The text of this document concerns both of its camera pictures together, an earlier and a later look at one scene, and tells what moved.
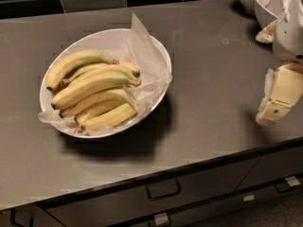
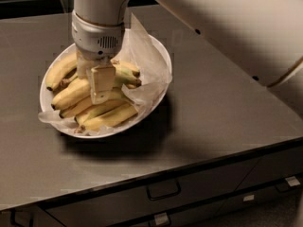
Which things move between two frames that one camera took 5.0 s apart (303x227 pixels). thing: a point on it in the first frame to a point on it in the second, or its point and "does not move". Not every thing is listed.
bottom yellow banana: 108,118 does not move
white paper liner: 153,65 does not move
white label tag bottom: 161,218 does not move
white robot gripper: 290,35 to 95,42
